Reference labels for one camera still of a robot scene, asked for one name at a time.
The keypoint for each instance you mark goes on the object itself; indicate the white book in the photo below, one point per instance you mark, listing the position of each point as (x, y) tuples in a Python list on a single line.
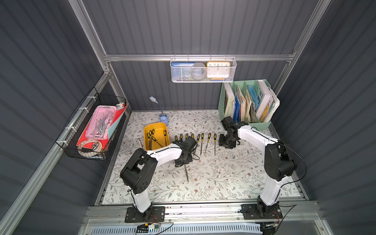
[(265, 100)]

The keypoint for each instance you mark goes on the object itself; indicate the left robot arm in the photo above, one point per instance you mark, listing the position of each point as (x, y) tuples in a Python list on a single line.
[(139, 170)]

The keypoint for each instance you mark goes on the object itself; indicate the blue desk lamp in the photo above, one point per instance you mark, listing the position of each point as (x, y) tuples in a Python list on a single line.
[(163, 117)]

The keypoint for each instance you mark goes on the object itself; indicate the green file organizer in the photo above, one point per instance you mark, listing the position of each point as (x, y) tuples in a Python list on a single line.
[(239, 100)]

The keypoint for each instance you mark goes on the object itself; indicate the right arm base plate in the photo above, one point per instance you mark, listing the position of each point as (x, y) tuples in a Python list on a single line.
[(260, 211)]

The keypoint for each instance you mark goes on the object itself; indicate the blue box in basket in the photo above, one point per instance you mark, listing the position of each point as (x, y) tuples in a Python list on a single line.
[(181, 71)]

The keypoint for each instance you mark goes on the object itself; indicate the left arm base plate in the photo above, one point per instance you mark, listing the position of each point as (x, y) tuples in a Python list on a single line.
[(152, 214)]

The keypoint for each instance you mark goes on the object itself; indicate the yellow storage box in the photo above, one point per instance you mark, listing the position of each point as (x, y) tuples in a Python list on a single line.
[(156, 136)]

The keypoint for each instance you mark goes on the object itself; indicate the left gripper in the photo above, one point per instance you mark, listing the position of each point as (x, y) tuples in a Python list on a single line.
[(183, 158)]

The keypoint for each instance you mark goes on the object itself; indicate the grey tape roll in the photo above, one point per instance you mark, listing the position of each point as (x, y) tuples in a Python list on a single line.
[(198, 71)]

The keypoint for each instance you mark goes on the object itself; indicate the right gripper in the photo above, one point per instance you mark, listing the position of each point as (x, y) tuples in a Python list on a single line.
[(226, 141)]

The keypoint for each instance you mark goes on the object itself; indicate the aluminium rail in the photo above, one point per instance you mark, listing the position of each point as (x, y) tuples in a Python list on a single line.
[(203, 212)]

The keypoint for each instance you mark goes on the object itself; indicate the yellow white clock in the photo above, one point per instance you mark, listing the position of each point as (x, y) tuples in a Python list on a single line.
[(219, 69)]

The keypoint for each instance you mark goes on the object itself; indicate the pink plastic case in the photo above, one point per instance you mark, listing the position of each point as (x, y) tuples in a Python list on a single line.
[(99, 123)]

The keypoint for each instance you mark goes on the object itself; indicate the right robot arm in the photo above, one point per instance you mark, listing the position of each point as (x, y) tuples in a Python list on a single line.
[(277, 163)]

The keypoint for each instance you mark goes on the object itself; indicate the red folder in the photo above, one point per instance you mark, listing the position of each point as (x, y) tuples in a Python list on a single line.
[(84, 143)]

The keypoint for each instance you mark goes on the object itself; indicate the black wire basket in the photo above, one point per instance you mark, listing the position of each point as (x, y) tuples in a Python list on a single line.
[(74, 130)]

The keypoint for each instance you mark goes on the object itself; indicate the white wire basket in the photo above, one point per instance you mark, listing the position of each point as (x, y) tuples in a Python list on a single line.
[(205, 60)]

